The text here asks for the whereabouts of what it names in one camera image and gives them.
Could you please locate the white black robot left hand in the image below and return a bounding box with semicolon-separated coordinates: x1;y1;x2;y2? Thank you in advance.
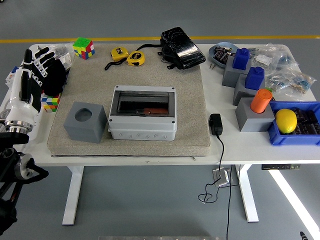
5;46;56;125

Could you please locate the grey plastic junction box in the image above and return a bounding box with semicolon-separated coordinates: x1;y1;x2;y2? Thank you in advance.
108;84;178;141

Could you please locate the smoky transparent box lid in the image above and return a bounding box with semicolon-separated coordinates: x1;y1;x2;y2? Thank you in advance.
111;91;173;118

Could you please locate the orange cylinder battery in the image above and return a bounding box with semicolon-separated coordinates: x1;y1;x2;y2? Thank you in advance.
250;88;273;114
143;107;168;115

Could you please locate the small white box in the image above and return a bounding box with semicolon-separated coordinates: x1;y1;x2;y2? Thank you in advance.
59;53;73;71

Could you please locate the multicolour puzzle cube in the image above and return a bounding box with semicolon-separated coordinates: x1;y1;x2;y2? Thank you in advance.
40;93;62;113
72;36;96;61

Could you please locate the white blue circuit breaker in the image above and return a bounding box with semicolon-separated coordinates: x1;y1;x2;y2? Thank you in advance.
5;66;26;88

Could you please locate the black cloth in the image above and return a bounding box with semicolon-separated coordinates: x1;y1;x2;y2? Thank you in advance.
41;59;68;97

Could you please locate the grey holder block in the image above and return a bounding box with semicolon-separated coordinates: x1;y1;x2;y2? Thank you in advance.
234;97;276;133
221;56;252;88
63;101;108;144
232;73;266;107

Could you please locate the black table control panel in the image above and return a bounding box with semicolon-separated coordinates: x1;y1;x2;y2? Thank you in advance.
261;164;302;171

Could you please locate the clear bag of screws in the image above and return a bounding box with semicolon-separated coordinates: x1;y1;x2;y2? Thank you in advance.
53;44;76;57

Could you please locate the blue plastic bin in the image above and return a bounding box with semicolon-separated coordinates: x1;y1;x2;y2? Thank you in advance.
266;100;320;147

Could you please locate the black cylindrical capacitor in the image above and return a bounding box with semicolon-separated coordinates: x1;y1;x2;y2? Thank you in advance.
294;121;310;136
292;107;307;123
307;122;320;136
305;109;319;125

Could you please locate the yellow tape measure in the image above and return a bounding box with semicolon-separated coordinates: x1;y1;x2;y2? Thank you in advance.
126;50;146;67
104;46;130;72

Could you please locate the yellow lemon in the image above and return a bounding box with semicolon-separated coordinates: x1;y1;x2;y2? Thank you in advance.
275;108;298;135

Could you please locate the black power adapter plug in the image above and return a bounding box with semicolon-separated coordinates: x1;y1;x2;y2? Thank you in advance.
208;113;224;136

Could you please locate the clear bag of small parts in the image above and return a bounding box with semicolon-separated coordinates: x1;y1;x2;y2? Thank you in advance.
264;69;293;95
284;72;318;102

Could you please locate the blue bottle-shaped block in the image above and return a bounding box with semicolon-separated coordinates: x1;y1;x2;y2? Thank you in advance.
244;66;266;91
232;47;252;71

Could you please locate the grey-brown mat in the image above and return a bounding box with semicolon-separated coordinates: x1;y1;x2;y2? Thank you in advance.
46;43;212;158

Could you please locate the glossy black case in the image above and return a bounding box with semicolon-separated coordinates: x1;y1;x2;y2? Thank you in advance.
136;26;207;71

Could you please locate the clear bag of blue parts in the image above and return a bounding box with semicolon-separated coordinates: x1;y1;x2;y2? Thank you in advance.
272;43;301;73

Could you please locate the clear bag with white label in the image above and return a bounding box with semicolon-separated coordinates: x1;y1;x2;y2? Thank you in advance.
249;46;278;73

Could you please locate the light blue dish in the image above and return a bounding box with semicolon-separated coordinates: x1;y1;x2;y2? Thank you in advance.
208;41;241;70

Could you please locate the white power strip cable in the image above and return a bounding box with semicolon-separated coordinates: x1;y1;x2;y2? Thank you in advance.
0;92;13;122

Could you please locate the black floor cable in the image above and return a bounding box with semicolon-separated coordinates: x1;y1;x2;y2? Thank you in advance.
225;164;234;240

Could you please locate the silver floor bracket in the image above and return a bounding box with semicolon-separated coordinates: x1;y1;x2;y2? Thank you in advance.
212;167;231;188

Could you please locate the black adapter cord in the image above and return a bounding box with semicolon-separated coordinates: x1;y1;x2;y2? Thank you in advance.
197;134;226;205

